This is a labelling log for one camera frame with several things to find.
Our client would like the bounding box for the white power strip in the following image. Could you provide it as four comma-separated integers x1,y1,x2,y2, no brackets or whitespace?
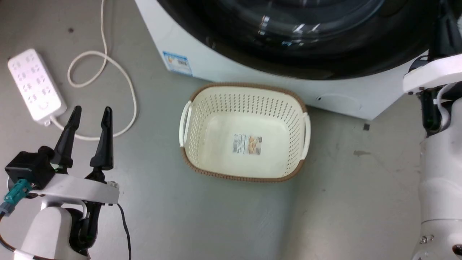
8,48,68,126

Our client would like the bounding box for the white power strip cord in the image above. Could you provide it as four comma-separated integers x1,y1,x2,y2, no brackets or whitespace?
51,0,138,141

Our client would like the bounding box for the teal cable connector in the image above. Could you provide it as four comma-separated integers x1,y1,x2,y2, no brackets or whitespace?
3,179,32,216

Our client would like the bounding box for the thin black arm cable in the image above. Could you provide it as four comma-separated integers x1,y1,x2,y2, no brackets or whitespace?
116,203,132,260

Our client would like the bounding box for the cream laundry basket brown rim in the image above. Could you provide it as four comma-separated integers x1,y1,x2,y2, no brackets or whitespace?
179,82,311,183

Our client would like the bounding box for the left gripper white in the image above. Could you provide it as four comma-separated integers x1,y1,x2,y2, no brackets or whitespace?
30,105,120,205

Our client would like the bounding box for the black round washing machine door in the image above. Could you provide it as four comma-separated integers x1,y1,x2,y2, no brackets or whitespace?
156,0,444,81

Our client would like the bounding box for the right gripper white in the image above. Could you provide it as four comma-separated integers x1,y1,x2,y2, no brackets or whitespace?
402,9,462,95

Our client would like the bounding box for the white washing machine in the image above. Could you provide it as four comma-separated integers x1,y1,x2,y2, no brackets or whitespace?
134,0,430,121

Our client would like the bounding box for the blue energy label sticker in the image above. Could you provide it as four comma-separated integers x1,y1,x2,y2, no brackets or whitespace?
162,51,193,77

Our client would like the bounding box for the paper label inside basket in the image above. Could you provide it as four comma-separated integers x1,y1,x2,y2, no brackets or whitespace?
232,134,263,156

